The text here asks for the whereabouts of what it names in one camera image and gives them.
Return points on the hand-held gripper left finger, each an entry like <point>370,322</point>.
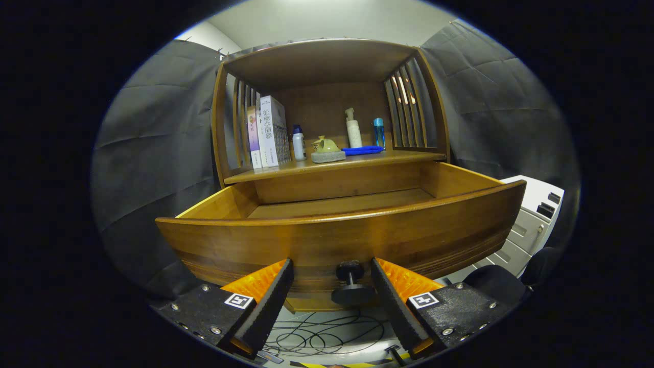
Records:
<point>271,306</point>

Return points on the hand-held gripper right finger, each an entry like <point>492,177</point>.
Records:
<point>393,306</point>

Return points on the black drawer knob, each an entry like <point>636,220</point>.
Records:
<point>350,286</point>

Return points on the wooden drawer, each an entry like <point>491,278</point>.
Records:
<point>306,245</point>

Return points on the green ornament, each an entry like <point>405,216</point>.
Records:
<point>328,152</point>

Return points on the wooden countertop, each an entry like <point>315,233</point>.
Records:
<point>286,171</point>

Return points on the white filing cabinet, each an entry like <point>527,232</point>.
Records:
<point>531,220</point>

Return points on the black chair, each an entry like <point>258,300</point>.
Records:
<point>495,283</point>

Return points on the folded blue cloth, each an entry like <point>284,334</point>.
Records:
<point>363,150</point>

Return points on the white bottle with blue cap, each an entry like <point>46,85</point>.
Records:
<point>299,145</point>

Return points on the thin purple book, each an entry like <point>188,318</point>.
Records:
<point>254,138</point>

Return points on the thick white book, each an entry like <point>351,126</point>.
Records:
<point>273,133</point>

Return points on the blue tube bottle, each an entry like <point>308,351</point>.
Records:
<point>378,132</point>

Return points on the white pump bottle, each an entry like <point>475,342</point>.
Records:
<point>353,132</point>

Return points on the black backdrop cloth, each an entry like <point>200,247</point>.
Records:
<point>143,153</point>

